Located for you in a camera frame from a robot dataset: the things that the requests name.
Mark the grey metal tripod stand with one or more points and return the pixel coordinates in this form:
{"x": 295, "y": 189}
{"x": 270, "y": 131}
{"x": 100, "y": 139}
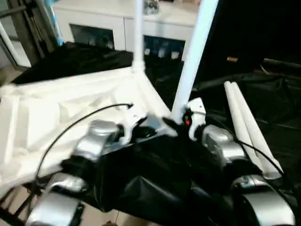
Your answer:
{"x": 28, "y": 30}

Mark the black speaker cabinet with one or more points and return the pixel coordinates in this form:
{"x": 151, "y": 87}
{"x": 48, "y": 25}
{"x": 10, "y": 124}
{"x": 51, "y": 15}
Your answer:
{"x": 242, "y": 28}

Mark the white jar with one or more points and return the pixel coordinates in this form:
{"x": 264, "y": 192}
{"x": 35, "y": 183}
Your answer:
{"x": 161, "y": 52}
{"x": 174, "y": 54}
{"x": 147, "y": 51}

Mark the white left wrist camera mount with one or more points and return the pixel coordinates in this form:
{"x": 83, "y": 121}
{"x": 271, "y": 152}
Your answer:
{"x": 131, "y": 117}

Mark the white plastic table leg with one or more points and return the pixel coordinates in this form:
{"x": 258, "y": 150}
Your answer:
{"x": 138, "y": 35}
{"x": 249, "y": 117}
{"x": 232, "y": 106}
{"x": 195, "y": 54}

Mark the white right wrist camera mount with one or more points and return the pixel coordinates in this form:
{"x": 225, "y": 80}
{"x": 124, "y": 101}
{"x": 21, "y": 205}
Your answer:
{"x": 197, "y": 108}

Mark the white plastic table top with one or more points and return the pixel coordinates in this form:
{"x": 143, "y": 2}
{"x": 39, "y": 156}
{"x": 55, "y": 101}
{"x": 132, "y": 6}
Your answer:
{"x": 47, "y": 117}

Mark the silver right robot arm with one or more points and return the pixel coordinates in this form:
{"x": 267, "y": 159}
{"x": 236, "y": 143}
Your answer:
{"x": 225, "y": 146}

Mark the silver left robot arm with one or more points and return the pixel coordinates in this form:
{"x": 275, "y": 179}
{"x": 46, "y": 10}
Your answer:
{"x": 94, "y": 139}

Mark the black plastic mat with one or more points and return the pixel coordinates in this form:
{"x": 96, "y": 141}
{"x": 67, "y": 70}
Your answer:
{"x": 164, "y": 176}

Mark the dark brown rounded object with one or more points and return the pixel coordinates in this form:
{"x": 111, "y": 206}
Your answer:
{"x": 108, "y": 223}

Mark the white slanted pipe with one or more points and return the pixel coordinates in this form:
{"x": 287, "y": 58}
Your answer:
{"x": 10, "y": 44}

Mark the dark bag of small parts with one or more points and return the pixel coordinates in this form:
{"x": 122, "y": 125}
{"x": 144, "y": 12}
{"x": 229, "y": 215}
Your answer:
{"x": 151, "y": 5}

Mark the blue and white tube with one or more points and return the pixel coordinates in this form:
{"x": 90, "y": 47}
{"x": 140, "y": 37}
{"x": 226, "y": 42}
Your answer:
{"x": 55, "y": 23}

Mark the white sideboard cabinet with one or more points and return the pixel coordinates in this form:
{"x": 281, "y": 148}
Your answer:
{"x": 105, "y": 18}

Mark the small yellow label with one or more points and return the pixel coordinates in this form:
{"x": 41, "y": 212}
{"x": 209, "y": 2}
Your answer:
{"x": 231, "y": 58}

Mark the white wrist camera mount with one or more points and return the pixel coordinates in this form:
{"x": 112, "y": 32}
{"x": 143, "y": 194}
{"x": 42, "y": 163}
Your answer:
{"x": 131, "y": 117}
{"x": 197, "y": 108}

